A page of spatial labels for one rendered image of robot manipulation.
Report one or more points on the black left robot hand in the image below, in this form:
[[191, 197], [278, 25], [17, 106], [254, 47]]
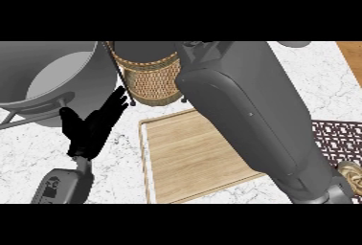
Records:
[[92, 130]]

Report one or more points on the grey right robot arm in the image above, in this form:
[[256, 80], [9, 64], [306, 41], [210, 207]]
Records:
[[250, 115]]

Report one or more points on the woven wicker basket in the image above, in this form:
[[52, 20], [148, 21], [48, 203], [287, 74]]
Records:
[[153, 81]]

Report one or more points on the pale wooden tray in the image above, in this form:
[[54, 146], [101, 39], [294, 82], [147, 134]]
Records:
[[188, 159]]

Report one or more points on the large grey round pan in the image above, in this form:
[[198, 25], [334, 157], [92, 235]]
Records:
[[52, 73]]

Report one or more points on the grey rounded object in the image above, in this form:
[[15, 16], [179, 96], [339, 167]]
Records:
[[294, 44]]

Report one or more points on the dark patterned placemat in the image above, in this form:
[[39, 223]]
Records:
[[339, 140]]

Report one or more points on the golden brown lumpy object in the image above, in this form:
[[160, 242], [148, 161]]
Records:
[[352, 177]]

